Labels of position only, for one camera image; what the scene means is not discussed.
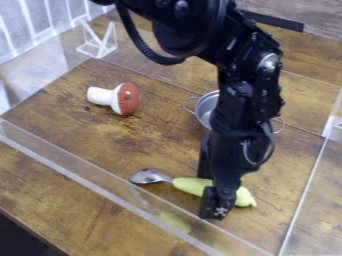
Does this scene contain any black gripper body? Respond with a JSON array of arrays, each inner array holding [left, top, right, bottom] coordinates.
[[204, 123, 276, 188]]

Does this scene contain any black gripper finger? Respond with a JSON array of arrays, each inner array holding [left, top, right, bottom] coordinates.
[[198, 134, 212, 179], [198, 181, 244, 221]]

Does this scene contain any green handled metal spoon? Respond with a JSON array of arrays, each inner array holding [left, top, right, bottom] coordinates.
[[129, 168, 256, 207]]

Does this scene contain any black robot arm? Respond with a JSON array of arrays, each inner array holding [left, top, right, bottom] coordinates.
[[89, 0, 284, 220]]

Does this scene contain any small steel pot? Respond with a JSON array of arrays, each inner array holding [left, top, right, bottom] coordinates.
[[181, 90, 275, 133]]

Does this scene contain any toy mushroom brown cap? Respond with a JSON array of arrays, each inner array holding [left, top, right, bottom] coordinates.
[[87, 82, 140, 115]]

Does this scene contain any clear acrylic front barrier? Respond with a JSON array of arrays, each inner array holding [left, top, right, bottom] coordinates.
[[0, 118, 271, 256]]

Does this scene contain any black strip on table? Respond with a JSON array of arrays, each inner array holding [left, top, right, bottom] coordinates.
[[243, 10, 304, 32]]

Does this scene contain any clear acrylic triangle stand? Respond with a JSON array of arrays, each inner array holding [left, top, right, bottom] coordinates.
[[76, 21, 117, 59]]

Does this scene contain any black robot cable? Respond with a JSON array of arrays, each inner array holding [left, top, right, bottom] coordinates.
[[113, 3, 188, 66]]

